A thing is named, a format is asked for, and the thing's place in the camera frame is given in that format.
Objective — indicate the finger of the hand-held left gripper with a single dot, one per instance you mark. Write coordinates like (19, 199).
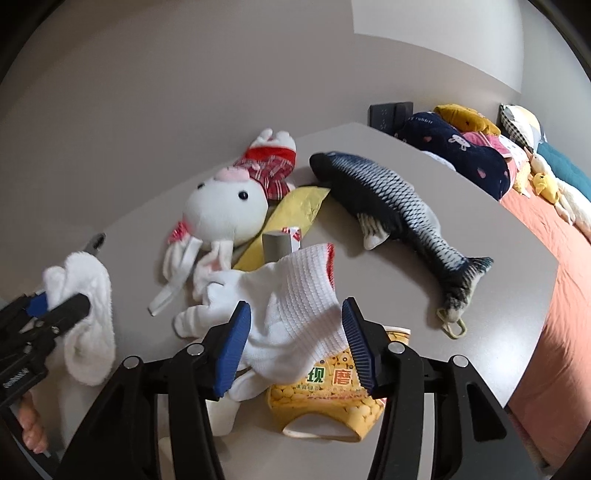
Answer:
(37, 305)
(69, 310)

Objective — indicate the grey desk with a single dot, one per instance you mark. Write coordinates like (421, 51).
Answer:
(392, 286)

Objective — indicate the teal cushion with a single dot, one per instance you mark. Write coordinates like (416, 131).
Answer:
(565, 166)

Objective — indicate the yellow paper cup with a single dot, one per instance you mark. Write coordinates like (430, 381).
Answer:
(323, 401)

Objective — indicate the mustard yellow plush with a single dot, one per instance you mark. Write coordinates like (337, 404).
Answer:
(466, 117)

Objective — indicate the bed with orange cover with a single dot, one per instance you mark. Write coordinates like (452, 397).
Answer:
(563, 286)

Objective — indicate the white rabbit plush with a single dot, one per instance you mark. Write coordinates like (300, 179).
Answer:
(221, 207)

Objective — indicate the black wall socket panel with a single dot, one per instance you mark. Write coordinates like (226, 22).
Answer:
(388, 115)

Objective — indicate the white goose plush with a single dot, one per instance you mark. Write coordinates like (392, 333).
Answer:
(575, 198)

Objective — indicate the olive elastic loop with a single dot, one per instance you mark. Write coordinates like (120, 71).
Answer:
(439, 316)

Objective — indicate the white knit glove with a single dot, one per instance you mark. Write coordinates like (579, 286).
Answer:
(295, 295)

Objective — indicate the navy rabbit print blanket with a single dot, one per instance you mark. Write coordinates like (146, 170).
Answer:
(457, 147)

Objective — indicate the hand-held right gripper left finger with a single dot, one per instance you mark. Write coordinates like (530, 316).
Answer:
(231, 350)

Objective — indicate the white dotted pillow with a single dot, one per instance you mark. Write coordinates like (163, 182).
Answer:
(515, 147)

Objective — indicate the checkered patchwork pillow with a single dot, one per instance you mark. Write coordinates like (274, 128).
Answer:
(521, 122)

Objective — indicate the grey carton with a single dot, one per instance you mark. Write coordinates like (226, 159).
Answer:
(277, 244)

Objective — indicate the white cloth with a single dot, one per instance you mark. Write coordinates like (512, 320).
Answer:
(94, 346)

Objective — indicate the grey fish plush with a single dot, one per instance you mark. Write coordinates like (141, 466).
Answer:
(388, 194)

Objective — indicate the person's left hand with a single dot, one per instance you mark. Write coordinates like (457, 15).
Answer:
(33, 424)

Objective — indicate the yellow duck plush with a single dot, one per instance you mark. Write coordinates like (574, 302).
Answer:
(545, 187)

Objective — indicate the yellow dotted pillow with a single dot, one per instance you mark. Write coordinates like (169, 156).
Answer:
(521, 177)

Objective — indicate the pink cartoon blanket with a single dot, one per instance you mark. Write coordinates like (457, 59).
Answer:
(496, 147)

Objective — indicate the red plaid plush doll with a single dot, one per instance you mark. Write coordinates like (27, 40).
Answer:
(270, 166)

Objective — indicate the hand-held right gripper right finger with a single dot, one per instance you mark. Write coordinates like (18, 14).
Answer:
(362, 350)

